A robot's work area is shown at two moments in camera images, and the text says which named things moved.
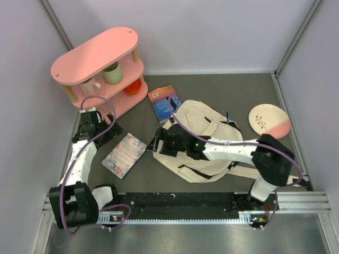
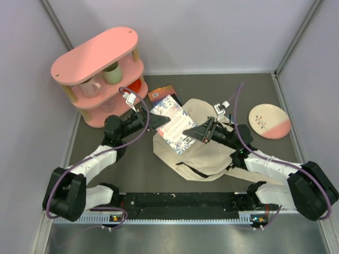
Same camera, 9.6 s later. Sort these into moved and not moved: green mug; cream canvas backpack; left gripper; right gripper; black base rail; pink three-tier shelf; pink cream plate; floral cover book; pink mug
Moved: floral cover book; left gripper; right gripper
Not moved: cream canvas backpack; green mug; black base rail; pink three-tier shelf; pink mug; pink cream plate
